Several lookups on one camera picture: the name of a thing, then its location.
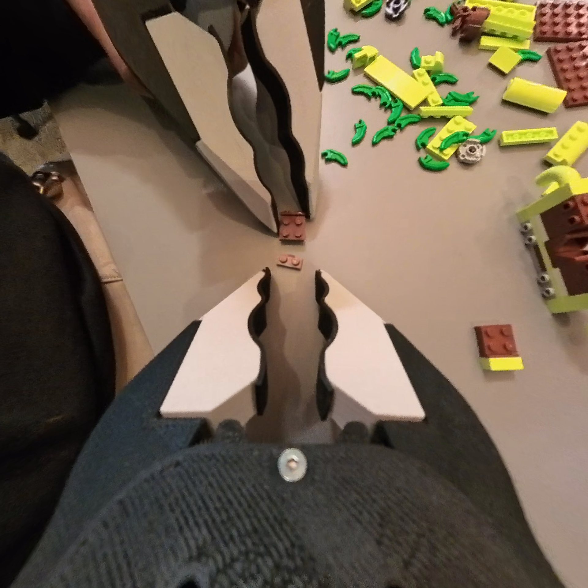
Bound scattered lime green bricks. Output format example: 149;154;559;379
342;0;588;166

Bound lime and brown brick assembly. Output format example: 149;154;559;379
517;165;588;314

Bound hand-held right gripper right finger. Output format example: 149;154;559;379
315;269;426;423

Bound person's left hand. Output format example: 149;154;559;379
229;0;252;81

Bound grey round plate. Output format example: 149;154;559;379
457;140;486;164

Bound large brown studded plate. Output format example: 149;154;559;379
533;0;588;44
546;41;588;108

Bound brown stem cluster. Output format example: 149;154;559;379
451;2;490;43

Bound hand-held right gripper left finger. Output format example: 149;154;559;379
159;268;272;425

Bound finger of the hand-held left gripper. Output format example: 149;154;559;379
145;11;281;233
243;0;322;221

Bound brown brick with lime slope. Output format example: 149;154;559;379
474;324;524;372

